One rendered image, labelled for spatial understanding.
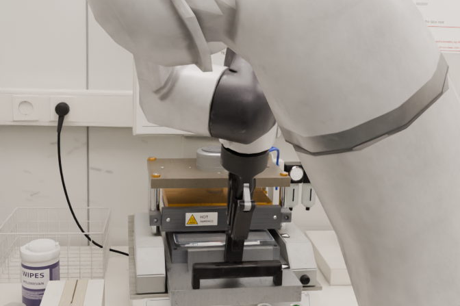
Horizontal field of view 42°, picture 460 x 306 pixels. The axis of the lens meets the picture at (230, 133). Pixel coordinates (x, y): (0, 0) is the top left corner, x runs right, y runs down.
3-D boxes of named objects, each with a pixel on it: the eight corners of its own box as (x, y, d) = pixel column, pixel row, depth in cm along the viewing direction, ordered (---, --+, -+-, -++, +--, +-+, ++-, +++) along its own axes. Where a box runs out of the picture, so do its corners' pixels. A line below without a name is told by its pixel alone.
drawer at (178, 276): (159, 248, 125) (159, 212, 123) (261, 244, 129) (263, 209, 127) (170, 313, 96) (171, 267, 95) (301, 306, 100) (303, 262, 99)
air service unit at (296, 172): (265, 208, 142) (268, 147, 139) (324, 207, 144) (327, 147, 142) (270, 215, 137) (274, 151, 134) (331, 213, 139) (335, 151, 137)
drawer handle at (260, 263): (191, 284, 98) (192, 261, 97) (278, 281, 101) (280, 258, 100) (192, 289, 96) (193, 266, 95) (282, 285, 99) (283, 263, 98)
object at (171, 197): (161, 199, 130) (162, 157, 128) (260, 198, 133) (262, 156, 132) (167, 224, 113) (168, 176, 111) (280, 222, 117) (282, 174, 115)
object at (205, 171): (145, 191, 136) (146, 135, 133) (277, 189, 141) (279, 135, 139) (150, 225, 112) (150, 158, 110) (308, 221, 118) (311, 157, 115)
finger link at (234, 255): (244, 228, 100) (245, 231, 99) (241, 260, 104) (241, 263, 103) (227, 229, 100) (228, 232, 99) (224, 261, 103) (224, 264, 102)
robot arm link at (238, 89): (185, 147, 79) (259, 166, 76) (191, 54, 72) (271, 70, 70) (229, 94, 94) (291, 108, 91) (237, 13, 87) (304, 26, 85)
